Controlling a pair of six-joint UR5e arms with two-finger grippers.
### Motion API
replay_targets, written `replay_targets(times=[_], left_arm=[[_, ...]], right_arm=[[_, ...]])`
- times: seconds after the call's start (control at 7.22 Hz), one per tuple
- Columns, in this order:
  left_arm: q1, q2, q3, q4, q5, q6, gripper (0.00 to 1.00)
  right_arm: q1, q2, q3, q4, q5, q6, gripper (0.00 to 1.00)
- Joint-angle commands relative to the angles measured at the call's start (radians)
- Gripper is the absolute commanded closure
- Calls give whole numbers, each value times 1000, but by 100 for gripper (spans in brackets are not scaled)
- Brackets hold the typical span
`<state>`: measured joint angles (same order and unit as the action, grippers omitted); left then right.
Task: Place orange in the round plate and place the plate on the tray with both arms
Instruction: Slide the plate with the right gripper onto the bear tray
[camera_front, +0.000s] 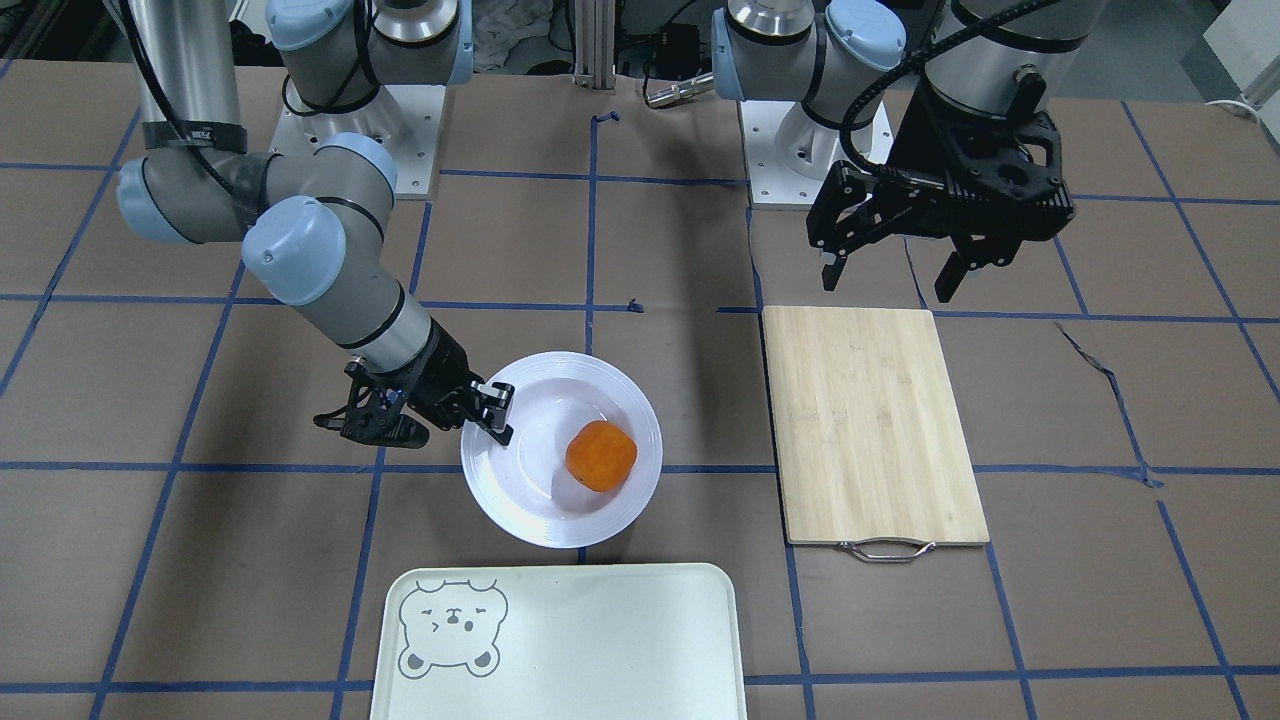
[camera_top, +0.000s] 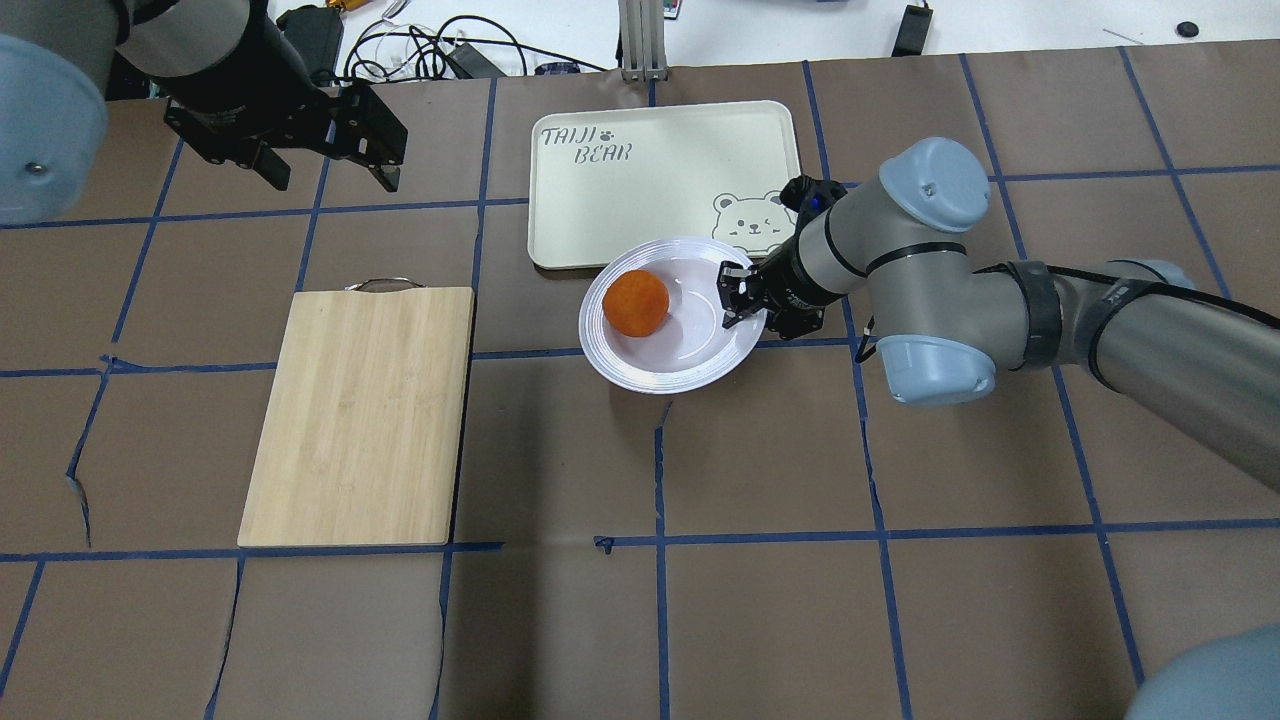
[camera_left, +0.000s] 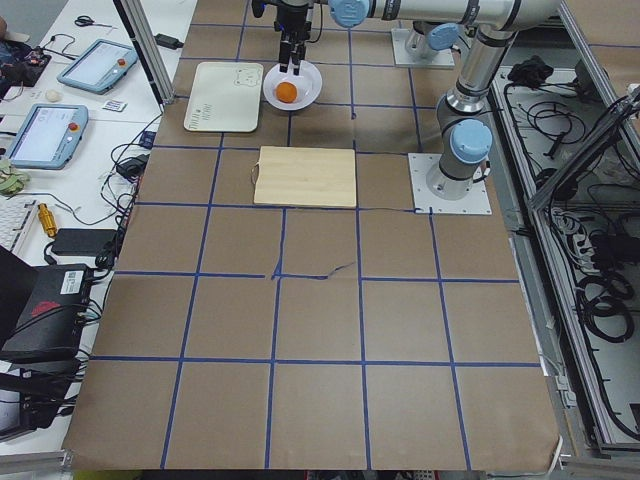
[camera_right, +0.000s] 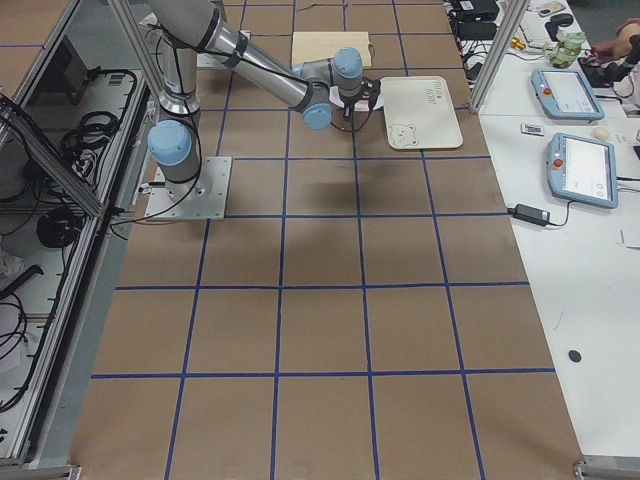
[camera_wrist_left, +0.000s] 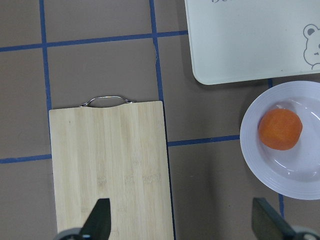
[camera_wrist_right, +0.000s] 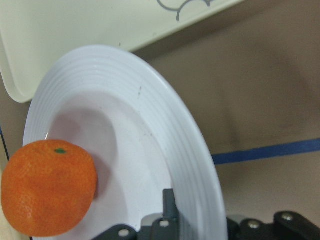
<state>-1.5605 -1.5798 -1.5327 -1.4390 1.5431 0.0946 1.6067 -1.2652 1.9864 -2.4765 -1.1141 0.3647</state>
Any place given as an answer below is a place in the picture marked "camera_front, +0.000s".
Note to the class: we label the bamboo cutting board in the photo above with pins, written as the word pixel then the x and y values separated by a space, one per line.
pixel 869 442

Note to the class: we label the white round plate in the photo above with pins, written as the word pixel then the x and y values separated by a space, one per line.
pixel 525 487

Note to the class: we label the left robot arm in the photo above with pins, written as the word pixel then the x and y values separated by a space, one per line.
pixel 850 66

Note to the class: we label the orange fruit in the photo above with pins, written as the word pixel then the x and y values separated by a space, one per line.
pixel 600 456

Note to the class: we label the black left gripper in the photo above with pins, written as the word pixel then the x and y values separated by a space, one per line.
pixel 912 152

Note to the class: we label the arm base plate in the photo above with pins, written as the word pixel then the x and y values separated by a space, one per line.
pixel 405 119
pixel 787 154

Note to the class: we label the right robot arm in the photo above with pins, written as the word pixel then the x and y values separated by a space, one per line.
pixel 311 226

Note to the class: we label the aluminium frame post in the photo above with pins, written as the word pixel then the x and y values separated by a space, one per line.
pixel 594 38

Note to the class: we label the cream bear tray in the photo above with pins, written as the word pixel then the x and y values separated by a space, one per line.
pixel 629 641

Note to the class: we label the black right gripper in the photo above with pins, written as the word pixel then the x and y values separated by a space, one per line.
pixel 437 374

